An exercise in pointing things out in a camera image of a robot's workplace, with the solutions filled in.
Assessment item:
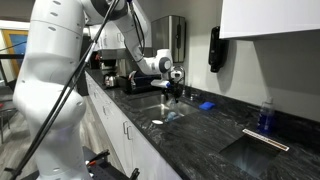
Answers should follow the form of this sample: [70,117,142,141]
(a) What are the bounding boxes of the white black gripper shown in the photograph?
[151,66,186,100]

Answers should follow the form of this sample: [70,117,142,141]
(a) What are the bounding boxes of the chrome sink faucet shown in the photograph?
[160,94,166,116]

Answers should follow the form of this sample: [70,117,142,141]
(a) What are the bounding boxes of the stainless steel sink basin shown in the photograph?
[129,95,197,122]

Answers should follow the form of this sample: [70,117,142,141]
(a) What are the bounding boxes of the black tray on counter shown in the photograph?
[118,76,159,94]

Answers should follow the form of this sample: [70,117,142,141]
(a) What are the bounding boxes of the white upper wall cabinet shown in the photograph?
[220,0,320,39]

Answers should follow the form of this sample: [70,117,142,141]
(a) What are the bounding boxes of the black cable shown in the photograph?
[128,0,146,56]

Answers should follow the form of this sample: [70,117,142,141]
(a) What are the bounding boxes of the metal cabinet door handle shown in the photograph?
[123,121,128,134]

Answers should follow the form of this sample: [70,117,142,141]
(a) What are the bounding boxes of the white base cabinets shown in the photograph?
[85,73,181,180]

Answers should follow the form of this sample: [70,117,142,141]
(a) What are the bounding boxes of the blue sponge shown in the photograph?
[199,102,216,110]

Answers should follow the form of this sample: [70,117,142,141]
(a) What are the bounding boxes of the steel paper towel dispenser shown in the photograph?
[151,15,186,63]

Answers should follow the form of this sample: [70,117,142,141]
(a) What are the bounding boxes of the black wall soap dispenser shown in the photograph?
[208,26,229,73]

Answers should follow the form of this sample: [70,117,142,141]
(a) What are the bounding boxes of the coffee maker with pot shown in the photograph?
[98,49,126,88]

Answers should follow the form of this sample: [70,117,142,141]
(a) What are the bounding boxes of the blue liquid soap bottle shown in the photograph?
[257,97,275,134]

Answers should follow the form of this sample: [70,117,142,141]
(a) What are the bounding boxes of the white round plate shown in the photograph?
[152,120,163,125]

